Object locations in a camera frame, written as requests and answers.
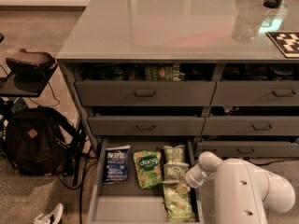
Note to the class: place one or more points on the blue Kettle chip bag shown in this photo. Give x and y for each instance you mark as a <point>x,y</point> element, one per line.
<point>116,169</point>

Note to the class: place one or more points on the top right drawer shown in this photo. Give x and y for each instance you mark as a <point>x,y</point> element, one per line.
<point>261,84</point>

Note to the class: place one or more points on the middle left drawer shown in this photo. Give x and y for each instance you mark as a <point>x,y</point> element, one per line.
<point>157,123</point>

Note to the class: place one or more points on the black backpack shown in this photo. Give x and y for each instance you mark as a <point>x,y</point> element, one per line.
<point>39,141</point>

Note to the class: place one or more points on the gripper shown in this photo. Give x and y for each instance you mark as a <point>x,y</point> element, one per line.
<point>191,180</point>

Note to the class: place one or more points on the green Dang chip bag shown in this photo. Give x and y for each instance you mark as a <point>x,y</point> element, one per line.
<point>148,168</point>

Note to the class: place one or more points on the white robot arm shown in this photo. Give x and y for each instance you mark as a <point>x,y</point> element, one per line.
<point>243,191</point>

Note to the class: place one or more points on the green chip bag in top drawer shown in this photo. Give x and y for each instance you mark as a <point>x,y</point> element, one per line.
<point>164,72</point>

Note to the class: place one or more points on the grey cabinet frame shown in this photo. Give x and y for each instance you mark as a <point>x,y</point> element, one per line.
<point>207,69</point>

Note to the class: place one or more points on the top left drawer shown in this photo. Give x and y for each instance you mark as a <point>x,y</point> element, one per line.
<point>125,84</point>

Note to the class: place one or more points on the middle right drawer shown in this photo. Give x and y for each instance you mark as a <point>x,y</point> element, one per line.
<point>249,120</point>

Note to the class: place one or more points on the bottom right drawer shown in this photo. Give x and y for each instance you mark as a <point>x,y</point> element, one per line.
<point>256,147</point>

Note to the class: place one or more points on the white shoe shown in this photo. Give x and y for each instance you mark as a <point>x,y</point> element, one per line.
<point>54,217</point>

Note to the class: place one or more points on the green Kettle jalapeno chip bag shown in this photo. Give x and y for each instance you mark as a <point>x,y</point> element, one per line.
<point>177,205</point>

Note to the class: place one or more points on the black device on side table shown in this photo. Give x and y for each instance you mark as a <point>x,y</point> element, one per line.
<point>30,64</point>

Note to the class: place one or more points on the black white fiducial marker board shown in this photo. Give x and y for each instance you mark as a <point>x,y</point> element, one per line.
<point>287,42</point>

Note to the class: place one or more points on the rear green Kettle chip bag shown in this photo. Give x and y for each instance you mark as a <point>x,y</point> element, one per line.
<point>175,154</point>

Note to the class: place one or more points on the open bottom left drawer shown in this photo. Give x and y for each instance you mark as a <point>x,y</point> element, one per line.
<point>127,203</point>

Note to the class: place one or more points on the middle green Kettle chip bag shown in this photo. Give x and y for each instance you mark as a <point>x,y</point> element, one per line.
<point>175,170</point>

